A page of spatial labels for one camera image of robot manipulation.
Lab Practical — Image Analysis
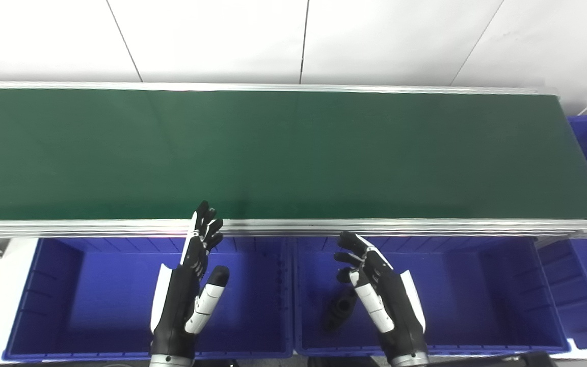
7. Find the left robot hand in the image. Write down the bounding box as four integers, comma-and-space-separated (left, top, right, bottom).
149, 200, 231, 358

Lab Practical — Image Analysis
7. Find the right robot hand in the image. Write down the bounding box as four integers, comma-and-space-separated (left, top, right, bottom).
334, 231, 430, 359

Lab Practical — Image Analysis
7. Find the black plastic part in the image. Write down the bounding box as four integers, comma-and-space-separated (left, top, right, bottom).
321, 287, 358, 333

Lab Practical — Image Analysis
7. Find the green conveyor belt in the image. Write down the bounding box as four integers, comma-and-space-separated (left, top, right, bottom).
0, 81, 587, 240
0, 88, 587, 221

